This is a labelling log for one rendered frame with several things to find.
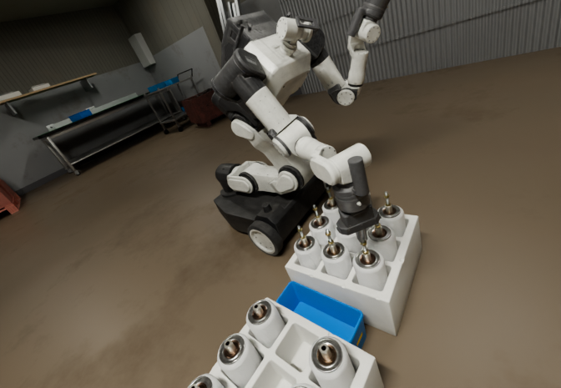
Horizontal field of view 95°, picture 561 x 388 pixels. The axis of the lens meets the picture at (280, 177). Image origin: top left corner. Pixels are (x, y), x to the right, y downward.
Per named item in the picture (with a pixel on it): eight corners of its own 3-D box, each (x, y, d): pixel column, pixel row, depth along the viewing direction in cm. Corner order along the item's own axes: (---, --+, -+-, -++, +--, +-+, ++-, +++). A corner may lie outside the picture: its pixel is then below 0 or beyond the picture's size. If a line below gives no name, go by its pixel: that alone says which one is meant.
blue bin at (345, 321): (284, 321, 99) (274, 303, 94) (300, 298, 106) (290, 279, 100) (357, 365, 79) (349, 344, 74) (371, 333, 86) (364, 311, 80)
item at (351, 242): (342, 254, 109) (331, 223, 101) (364, 249, 107) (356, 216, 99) (348, 273, 100) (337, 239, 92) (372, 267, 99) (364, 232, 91)
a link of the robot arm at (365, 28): (392, 13, 95) (377, 46, 101) (375, 8, 102) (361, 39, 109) (371, 3, 90) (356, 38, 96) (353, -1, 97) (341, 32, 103)
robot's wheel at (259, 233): (255, 250, 140) (240, 223, 131) (261, 244, 143) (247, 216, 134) (283, 260, 127) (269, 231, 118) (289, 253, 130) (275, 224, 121)
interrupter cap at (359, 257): (380, 270, 76) (379, 269, 76) (354, 269, 80) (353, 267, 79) (381, 250, 82) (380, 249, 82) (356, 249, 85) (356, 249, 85)
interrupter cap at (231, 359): (214, 355, 71) (213, 354, 71) (234, 330, 75) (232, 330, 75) (230, 371, 66) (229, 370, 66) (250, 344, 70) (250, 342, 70)
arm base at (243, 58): (224, 108, 85) (204, 80, 85) (245, 104, 96) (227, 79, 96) (253, 77, 77) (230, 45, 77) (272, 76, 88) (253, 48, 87)
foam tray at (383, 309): (298, 295, 107) (284, 266, 99) (336, 231, 132) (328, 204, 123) (396, 337, 82) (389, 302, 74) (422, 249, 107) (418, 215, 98)
